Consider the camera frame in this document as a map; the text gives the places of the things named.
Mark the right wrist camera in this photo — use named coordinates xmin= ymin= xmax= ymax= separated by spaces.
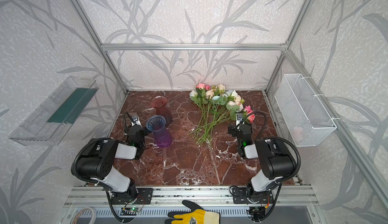
xmin=236 ymin=114 xmax=244 ymax=125

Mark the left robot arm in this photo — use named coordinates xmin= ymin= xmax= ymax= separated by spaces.
xmin=71 ymin=125 xmax=150 ymax=202

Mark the pile of artificial flowers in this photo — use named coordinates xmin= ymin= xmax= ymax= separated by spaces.
xmin=190 ymin=83 xmax=255 ymax=146

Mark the red glass vase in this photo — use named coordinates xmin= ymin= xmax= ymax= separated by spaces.
xmin=150 ymin=96 xmax=173 ymax=126

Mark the yellow black work glove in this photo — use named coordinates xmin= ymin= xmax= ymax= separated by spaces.
xmin=164 ymin=200 xmax=221 ymax=224

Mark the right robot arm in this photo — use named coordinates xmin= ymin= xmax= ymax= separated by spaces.
xmin=228 ymin=124 xmax=301 ymax=205

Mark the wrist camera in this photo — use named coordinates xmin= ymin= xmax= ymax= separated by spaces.
xmin=236 ymin=114 xmax=244 ymax=125
xmin=129 ymin=113 xmax=141 ymax=126

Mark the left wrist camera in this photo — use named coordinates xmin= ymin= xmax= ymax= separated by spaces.
xmin=129 ymin=113 xmax=141 ymax=126

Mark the purple glass vase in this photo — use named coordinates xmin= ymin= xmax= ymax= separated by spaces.
xmin=146 ymin=115 xmax=173 ymax=148

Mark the white wire basket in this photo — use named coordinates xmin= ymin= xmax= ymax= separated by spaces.
xmin=275 ymin=74 xmax=337 ymax=147

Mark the clear plastic wall tray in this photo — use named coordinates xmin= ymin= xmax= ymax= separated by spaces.
xmin=9 ymin=76 xmax=99 ymax=146

